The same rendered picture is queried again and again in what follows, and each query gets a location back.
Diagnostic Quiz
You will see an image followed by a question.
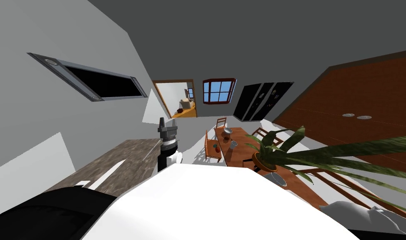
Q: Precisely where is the brown wooden dining table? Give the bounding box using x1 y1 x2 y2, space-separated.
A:
213 126 328 209

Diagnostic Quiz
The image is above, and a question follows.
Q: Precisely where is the grey framed black wall screen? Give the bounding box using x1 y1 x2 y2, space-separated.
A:
27 52 148 102

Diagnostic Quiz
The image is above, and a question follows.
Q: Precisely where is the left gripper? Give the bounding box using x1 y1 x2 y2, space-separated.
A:
158 117 179 141

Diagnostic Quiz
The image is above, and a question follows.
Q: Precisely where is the grey metal cup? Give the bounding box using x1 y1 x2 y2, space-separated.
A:
263 171 288 188

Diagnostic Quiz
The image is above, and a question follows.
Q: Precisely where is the red framed window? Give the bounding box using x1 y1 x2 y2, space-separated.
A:
202 78 237 105

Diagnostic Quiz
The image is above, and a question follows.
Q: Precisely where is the black refrigerator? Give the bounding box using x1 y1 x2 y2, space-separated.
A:
233 81 295 122

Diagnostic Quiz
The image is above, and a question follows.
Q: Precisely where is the brown wooden cupboard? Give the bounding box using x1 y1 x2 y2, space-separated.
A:
272 49 406 175

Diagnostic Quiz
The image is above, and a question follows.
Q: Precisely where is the brown marbled counter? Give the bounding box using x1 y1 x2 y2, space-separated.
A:
44 138 164 198

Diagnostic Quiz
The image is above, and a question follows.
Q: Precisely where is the green plant in orange pot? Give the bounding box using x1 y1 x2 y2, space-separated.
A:
244 125 406 215

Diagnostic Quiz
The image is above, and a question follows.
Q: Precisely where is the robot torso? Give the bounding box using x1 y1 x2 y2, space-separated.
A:
81 164 362 240

